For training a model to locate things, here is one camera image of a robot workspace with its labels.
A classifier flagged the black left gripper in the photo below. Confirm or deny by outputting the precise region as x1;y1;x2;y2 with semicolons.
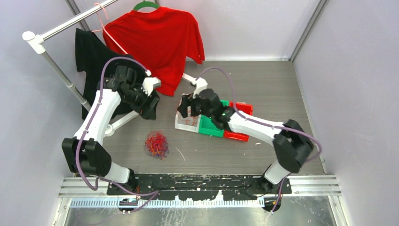
122;83;159;119

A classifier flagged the orange cable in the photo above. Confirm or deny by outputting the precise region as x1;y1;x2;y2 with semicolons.
177;106;200;127

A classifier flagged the cable pile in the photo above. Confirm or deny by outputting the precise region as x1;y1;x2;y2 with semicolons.
144;130;170;160

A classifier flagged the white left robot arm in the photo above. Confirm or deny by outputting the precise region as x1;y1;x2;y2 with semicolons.
62;65;161;194

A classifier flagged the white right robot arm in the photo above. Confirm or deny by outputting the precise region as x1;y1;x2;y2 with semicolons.
177;89;314;194

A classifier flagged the white plastic bin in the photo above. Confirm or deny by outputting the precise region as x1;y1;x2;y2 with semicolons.
175;107;201;133

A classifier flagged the green plastic bin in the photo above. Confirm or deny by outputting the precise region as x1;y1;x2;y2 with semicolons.
199;115;224;137

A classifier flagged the red plastic bin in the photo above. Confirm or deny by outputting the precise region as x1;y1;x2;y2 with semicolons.
223;102;253;142

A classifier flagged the red t-shirt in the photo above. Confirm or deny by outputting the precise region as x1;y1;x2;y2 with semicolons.
103;7;205;97

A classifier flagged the black t-shirt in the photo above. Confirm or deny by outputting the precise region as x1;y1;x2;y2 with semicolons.
75;28;145;105

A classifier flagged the pink clothes hanger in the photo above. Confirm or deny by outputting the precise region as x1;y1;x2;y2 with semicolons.
91;2;129;56

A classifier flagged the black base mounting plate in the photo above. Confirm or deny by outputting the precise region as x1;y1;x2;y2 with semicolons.
107;174;293;202

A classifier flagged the green clothes hanger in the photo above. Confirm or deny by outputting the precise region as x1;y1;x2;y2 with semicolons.
133;0;160;11

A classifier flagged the metal clothes rack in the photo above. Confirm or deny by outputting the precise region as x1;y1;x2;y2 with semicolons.
22;0;199;138

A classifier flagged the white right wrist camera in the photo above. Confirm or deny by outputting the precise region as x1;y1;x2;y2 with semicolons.
191;77;208;98

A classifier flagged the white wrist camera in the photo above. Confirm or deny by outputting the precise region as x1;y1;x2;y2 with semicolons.
142;70;161;96
191;77;208;98

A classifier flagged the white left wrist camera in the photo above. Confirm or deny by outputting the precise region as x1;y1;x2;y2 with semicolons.
142;70;161;96

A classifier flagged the white slotted cable duct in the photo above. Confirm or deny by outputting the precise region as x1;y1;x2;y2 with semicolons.
70;197;265;209

